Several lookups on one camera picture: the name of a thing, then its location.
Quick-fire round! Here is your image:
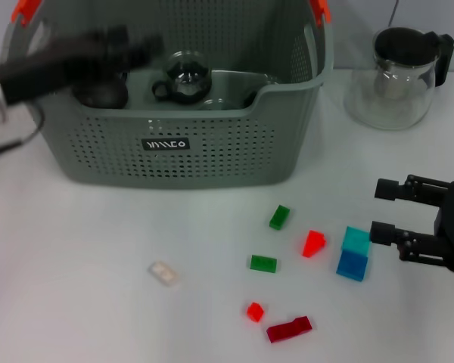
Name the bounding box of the green toy brick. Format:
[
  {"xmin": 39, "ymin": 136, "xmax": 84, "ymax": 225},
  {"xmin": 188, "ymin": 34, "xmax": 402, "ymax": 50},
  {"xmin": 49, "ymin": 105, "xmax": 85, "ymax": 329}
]
[
  {"xmin": 250, "ymin": 254, "xmax": 278, "ymax": 273},
  {"xmin": 269, "ymin": 204, "xmax": 291, "ymax": 231}
]

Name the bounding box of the glass pitcher with black lid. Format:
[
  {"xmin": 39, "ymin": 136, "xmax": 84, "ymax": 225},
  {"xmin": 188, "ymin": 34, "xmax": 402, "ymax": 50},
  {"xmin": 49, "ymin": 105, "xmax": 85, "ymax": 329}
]
[{"xmin": 344, "ymin": 25, "xmax": 454, "ymax": 132}]

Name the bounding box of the white toy brick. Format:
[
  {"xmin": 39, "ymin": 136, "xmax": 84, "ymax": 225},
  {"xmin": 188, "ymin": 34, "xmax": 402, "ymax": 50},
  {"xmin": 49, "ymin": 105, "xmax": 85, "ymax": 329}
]
[{"xmin": 148, "ymin": 260, "xmax": 182, "ymax": 288}]

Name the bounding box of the left gripper cable with plug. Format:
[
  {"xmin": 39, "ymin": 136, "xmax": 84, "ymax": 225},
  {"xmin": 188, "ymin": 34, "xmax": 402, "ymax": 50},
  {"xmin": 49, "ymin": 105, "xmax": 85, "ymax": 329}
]
[{"xmin": 0, "ymin": 102, "xmax": 45, "ymax": 153}]

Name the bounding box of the dark clay teapot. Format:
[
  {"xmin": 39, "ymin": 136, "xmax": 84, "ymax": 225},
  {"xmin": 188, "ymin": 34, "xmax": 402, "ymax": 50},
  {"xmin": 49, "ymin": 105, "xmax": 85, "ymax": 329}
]
[{"xmin": 72, "ymin": 73, "xmax": 130, "ymax": 110}]

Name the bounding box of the red-orange wedge toy brick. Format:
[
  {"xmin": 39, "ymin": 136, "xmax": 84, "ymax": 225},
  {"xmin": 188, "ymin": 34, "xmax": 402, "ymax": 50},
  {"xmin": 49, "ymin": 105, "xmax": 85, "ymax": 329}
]
[{"xmin": 298, "ymin": 229, "xmax": 329, "ymax": 259}]

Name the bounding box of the grey-green perforated storage basket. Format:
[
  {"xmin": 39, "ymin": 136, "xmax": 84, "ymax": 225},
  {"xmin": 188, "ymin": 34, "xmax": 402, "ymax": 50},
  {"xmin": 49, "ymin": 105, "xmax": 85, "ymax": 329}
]
[{"xmin": 0, "ymin": 0, "xmax": 334, "ymax": 190}]

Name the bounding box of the glass teacup with black sleeve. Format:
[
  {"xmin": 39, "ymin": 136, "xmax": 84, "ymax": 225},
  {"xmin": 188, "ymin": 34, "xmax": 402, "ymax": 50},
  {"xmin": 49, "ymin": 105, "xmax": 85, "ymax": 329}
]
[
  {"xmin": 241, "ymin": 87, "xmax": 264, "ymax": 108},
  {"xmin": 198, "ymin": 97, "xmax": 238, "ymax": 111},
  {"xmin": 152, "ymin": 51, "xmax": 213, "ymax": 105}
]

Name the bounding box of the teal toy brick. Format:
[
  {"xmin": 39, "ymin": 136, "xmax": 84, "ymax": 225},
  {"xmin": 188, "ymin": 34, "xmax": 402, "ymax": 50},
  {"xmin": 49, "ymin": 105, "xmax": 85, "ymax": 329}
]
[{"xmin": 341, "ymin": 225, "xmax": 373, "ymax": 253}]

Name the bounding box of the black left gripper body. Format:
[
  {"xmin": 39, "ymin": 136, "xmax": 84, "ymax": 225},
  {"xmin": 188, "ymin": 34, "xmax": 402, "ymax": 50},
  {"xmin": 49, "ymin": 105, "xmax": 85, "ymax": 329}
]
[{"xmin": 0, "ymin": 29, "xmax": 115, "ymax": 107}]

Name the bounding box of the small red toy brick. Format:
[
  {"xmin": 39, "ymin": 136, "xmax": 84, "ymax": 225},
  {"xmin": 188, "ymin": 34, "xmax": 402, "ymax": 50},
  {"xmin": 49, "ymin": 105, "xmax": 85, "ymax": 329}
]
[{"xmin": 246, "ymin": 301, "xmax": 266, "ymax": 323}]

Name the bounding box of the blue toy brick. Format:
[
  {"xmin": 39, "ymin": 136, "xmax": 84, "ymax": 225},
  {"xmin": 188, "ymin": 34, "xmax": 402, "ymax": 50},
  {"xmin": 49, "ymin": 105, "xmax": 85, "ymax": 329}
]
[{"xmin": 335, "ymin": 250, "xmax": 369, "ymax": 283}]

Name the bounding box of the dark red long toy brick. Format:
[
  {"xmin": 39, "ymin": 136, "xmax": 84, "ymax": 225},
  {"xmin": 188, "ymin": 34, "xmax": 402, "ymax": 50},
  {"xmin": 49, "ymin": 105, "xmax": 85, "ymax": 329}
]
[{"xmin": 266, "ymin": 315, "xmax": 313, "ymax": 344}]

